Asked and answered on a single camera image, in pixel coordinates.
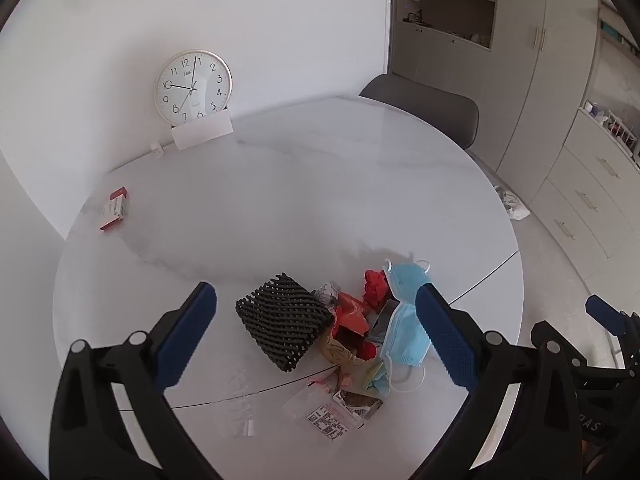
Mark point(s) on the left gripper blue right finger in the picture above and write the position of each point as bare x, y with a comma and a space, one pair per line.
445, 327

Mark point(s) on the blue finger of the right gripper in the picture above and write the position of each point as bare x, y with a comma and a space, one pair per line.
615, 322

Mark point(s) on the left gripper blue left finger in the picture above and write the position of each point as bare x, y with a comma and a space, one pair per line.
178, 333

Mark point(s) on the blue surgical face mask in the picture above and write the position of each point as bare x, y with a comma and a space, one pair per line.
405, 343

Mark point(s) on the red paper ball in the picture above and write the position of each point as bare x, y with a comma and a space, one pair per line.
376, 290

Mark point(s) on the red plastic bag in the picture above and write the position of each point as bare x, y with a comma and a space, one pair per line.
352, 328

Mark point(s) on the brown paper wrapper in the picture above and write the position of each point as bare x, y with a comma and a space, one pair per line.
336, 353

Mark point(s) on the black foam mesh net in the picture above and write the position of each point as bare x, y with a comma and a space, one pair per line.
284, 319

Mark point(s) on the printed paper ball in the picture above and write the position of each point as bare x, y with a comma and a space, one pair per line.
328, 294

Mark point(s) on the clear printed plastic packet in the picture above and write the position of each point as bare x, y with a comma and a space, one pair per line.
333, 412

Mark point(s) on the white trash on floor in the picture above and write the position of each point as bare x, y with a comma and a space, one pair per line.
515, 208

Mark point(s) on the clear plastic film wrapper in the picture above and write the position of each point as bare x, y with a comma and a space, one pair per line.
234, 417

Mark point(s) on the red white small box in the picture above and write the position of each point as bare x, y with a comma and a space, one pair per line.
114, 210

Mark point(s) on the dark grey chair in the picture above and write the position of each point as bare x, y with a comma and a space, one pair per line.
456, 116

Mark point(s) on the white card stand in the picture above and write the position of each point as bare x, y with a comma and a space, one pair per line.
202, 130

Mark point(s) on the white cabinet unit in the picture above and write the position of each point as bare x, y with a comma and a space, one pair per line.
526, 64

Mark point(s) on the white round wall clock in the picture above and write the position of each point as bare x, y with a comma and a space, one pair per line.
192, 85

